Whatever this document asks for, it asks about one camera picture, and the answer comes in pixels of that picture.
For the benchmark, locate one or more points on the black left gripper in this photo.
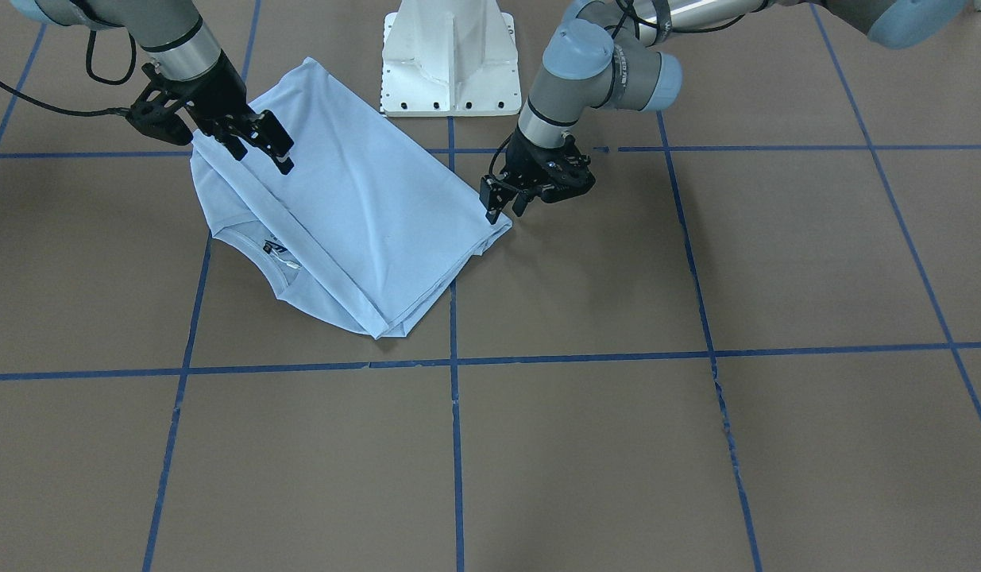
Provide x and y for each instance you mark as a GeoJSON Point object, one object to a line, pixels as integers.
{"type": "Point", "coordinates": [531, 158]}

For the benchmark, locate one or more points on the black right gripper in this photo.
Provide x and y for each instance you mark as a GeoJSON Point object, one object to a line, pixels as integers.
{"type": "Point", "coordinates": [218, 93]}

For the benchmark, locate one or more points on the light blue t-shirt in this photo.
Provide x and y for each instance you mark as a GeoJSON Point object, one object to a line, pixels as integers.
{"type": "Point", "coordinates": [367, 230]}

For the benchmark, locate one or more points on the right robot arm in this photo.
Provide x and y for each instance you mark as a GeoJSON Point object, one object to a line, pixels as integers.
{"type": "Point", "coordinates": [187, 70]}

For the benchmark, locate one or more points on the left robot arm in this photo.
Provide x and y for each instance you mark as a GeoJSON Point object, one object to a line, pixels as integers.
{"type": "Point", "coordinates": [755, 72]}

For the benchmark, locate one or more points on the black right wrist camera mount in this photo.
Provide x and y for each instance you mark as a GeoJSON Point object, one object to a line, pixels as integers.
{"type": "Point", "coordinates": [155, 112]}

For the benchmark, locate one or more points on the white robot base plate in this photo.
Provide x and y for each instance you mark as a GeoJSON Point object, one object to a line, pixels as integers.
{"type": "Point", "coordinates": [449, 58]}

